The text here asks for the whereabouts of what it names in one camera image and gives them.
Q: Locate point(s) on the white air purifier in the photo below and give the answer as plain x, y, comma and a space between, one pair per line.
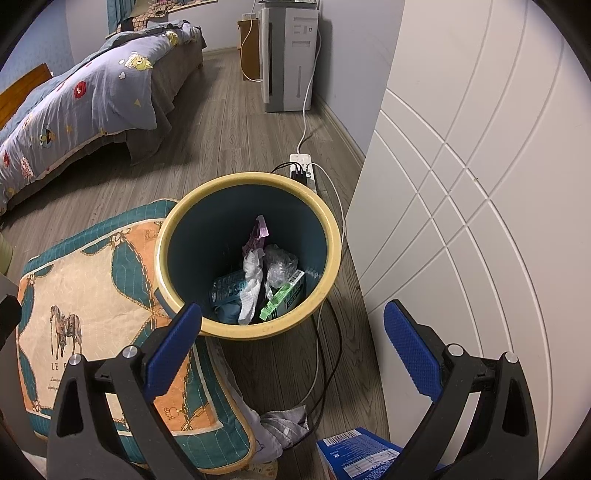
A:
291, 55

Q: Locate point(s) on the white tissue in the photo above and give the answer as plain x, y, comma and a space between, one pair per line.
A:
251, 277

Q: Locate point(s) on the white and green carton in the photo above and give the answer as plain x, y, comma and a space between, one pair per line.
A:
288, 290

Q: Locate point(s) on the black plug adapter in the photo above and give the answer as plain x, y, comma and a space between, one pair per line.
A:
299, 174

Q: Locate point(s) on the purple plastic packet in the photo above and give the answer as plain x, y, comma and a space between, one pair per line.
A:
258, 230

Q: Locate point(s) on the wooden bed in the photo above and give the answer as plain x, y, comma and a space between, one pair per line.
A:
23, 87

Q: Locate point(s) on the grey cloth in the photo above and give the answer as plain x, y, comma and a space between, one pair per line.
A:
286, 424

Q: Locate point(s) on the white cloth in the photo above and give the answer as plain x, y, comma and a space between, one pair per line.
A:
265, 443

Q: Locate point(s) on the white panelled wardrobe door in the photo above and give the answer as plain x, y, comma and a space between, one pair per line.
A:
485, 184

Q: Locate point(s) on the patterned teal and orange cushion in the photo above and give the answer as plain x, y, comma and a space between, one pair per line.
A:
92, 286

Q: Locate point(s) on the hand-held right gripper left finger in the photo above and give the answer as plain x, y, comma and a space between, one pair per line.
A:
173, 350

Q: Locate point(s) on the blue face mask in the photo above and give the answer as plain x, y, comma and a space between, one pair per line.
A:
228, 313

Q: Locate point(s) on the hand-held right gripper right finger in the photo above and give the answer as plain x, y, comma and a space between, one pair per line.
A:
413, 355

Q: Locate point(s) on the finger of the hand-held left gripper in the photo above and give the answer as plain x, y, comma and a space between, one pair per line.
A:
7, 309

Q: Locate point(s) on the wooden nightstand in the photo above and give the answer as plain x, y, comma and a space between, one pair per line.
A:
249, 46

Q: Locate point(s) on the teal curtain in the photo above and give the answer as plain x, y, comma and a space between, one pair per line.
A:
120, 11

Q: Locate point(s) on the pile of clothes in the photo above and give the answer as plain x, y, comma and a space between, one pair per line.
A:
152, 9

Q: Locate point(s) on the clear plastic bag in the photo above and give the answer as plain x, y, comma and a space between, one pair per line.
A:
279, 263

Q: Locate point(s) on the blue printed duvet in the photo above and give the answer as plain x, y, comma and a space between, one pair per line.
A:
92, 92

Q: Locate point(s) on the blue bin with yellow rim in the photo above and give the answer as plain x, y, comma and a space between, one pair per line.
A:
207, 230

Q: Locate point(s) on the blue printed box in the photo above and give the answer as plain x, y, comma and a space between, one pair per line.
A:
360, 457

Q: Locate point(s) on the white power strip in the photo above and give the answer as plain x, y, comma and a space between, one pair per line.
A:
300, 159

